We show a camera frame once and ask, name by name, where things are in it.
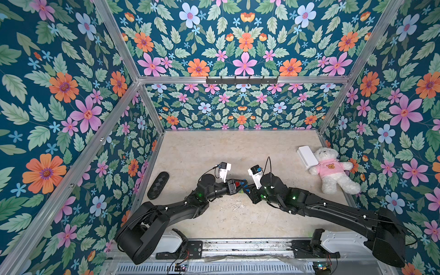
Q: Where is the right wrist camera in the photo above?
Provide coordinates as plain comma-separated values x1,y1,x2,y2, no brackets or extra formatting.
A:
248,165,264,189

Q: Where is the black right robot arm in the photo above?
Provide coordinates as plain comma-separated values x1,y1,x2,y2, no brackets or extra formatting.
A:
236,173,406,268

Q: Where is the aluminium front rail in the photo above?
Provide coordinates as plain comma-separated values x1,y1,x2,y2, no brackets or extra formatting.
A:
113,238,391,262

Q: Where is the small circuit board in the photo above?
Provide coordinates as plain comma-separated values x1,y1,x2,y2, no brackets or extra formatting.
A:
312,262,332,275
174,264,188,273

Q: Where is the left small circuit board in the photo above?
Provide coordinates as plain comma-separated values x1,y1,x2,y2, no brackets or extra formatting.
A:
174,264,188,273

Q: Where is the white teddy bear pink shirt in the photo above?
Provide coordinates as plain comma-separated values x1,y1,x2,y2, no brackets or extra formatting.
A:
308,147,361,195

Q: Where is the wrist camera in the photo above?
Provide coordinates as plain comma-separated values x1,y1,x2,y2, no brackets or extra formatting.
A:
218,162,231,183
248,165,264,189

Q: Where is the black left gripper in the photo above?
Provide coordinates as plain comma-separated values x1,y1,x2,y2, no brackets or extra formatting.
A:
203,179,245,202

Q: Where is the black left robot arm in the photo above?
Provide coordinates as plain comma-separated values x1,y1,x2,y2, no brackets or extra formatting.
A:
115,174,248,264

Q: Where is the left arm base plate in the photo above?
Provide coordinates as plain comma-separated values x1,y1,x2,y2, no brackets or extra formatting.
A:
155,241,204,260

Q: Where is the black oval remote pad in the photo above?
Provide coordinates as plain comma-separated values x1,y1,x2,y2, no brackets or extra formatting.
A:
147,171,170,200

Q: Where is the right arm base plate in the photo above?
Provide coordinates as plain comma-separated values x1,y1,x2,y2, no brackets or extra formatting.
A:
291,240,341,259

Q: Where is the right small circuit board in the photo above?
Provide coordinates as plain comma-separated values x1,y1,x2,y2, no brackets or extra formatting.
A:
312,262,332,275

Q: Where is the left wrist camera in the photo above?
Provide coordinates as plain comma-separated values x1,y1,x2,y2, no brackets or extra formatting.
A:
218,162,231,183

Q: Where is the white rectangular box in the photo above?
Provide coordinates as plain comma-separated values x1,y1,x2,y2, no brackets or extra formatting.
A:
297,146,319,170

